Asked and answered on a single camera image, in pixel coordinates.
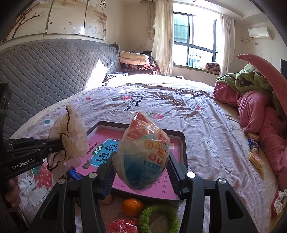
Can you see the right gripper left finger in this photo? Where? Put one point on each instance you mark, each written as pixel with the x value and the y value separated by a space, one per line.
pixel 94 187

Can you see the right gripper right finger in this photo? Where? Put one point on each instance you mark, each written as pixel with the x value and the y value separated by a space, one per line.
pixel 189 187

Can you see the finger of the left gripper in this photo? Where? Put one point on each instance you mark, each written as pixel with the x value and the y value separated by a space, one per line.
pixel 53 144

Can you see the cream hair scrunchie bag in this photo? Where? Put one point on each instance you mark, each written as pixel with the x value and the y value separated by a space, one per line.
pixel 70 130

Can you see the orange tangerine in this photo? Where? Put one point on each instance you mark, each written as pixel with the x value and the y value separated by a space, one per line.
pixel 132 207

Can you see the red white toy ball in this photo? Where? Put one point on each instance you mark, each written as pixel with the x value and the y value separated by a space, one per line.
pixel 123 225

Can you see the blue pink toy ball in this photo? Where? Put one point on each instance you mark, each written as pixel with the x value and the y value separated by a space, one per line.
pixel 143 153

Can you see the blue cookie snack packet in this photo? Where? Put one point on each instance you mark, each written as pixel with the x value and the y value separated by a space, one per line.
pixel 73 174

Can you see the person's left hand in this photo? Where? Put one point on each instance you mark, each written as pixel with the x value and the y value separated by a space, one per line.
pixel 12 195

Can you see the pink strawberry bear bedsheet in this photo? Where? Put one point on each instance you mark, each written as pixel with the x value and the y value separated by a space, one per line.
pixel 215 143

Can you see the dark shallow box pink bottom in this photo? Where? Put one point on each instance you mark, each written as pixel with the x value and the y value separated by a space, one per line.
pixel 103 140

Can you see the yellow biscuit packet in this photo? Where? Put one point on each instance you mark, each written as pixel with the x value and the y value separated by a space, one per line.
pixel 253 136
pixel 255 159

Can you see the grey quilted headboard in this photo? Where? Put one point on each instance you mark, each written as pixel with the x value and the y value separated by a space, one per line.
pixel 43 72

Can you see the blue candy wrapper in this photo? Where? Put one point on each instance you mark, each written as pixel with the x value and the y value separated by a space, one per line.
pixel 253 144

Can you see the white red scrunchie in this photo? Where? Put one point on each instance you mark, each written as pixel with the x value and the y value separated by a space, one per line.
pixel 278 203

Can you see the pink quilt pile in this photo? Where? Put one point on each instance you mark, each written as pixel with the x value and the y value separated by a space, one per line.
pixel 257 114

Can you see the folded cloth on windowsill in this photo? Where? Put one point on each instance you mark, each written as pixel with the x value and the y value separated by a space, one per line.
pixel 213 68

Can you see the green blanket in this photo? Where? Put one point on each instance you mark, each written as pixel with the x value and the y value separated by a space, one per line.
pixel 250 79

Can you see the folded blankets stack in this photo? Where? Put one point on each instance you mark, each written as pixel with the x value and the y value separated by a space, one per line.
pixel 138 63

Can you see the black television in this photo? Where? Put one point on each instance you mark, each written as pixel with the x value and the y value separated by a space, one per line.
pixel 283 68

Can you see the cream curtain right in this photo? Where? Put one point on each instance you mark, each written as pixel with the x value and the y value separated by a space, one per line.
pixel 229 39

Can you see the cream curtain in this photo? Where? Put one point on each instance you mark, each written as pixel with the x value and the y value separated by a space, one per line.
pixel 229 39
pixel 160 29

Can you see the white air conditioner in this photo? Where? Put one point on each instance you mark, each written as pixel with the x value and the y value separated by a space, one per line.
pixel 261 32

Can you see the cream curtain left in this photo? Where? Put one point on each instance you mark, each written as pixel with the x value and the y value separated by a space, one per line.
pixel 160 29

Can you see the cherry tree wall painting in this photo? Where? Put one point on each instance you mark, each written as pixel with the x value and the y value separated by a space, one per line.
pixel 60 17

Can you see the window with dark frame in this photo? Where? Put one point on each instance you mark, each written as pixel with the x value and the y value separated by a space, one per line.
pixel 195 39

